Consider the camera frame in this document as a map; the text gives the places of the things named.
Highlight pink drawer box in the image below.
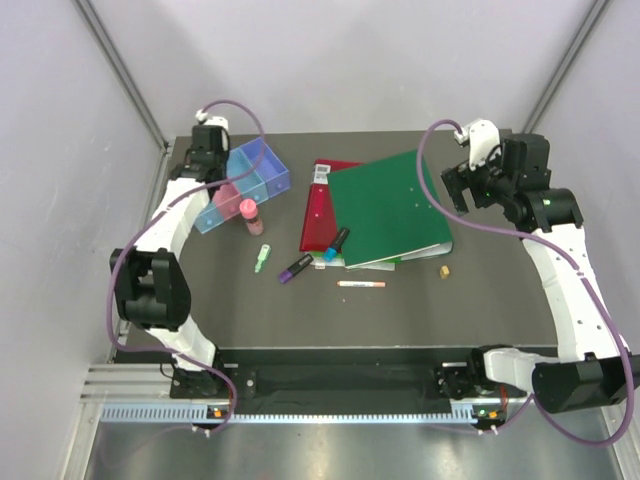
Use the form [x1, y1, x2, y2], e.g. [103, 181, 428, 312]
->
[212, 183, 244, 221]

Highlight purple drawer box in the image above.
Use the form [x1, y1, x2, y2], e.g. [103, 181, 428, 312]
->
[240, 138, 291, 198]

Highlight green ring binder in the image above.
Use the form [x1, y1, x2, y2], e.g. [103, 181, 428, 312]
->
[328, 151, 453, 267]

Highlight red clip folder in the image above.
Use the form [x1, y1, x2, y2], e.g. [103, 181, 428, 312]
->
[299, 159, 360, 252]

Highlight black purple highlighter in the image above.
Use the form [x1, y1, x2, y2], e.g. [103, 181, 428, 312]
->
[278, 253, 314, 284]

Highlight black blue highlighter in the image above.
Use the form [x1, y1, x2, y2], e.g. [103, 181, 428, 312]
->
[323, 227, 350, 262]

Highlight green spiral notebook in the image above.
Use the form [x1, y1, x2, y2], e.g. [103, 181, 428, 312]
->
[310, 252, 402, 271]

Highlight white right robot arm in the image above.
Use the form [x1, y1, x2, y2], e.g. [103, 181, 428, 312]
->
[441, 128, 639, 414]

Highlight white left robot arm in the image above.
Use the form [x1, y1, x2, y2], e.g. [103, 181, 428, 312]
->
[115, 117, 230, 398]

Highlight pink capped small bottle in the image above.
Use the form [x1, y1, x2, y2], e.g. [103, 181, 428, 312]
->
[239, 199, 264, 236]

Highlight orange white marker pen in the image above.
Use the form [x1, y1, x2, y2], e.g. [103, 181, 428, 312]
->
[336, 281, 386, 288]

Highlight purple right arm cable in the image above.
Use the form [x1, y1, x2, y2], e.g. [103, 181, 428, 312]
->
[416, 119, 636, 447]

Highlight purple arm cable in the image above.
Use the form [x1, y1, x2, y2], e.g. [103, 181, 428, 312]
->
[416, 119, 636, 447]
[109, 100, 266, 437]

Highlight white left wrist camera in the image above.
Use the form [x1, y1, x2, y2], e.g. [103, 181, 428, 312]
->
[195, 109, 229, 131]

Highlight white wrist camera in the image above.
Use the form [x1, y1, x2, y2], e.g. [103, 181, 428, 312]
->
[195, 109, 229, 131]
[454, 118, 500, 171]

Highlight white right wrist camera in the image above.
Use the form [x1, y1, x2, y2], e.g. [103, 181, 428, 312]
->
[454, 118, 500, 171]

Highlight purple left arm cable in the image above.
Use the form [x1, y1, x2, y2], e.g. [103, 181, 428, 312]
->
[109, 100, 266, 437]

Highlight aluminium frame post right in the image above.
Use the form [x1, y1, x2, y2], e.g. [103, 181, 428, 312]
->
[520, 0, 613, 134]

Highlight aluminium frame post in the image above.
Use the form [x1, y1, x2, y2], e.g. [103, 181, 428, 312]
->
[520, 0, 613, 134]
[71, 0, 169, 152]

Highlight aluminium frame post left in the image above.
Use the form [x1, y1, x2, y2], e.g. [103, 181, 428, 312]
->
[71, 0, 169, 152]

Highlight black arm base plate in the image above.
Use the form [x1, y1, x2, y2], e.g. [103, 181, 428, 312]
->
[168, 349, 531, 414]

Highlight aluminium front rail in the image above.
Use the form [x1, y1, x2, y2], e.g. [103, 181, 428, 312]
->
[80, 364, 172, 404]

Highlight grey slotted cable duct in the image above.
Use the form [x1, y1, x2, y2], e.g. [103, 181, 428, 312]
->
[100, 403, 503, 425]

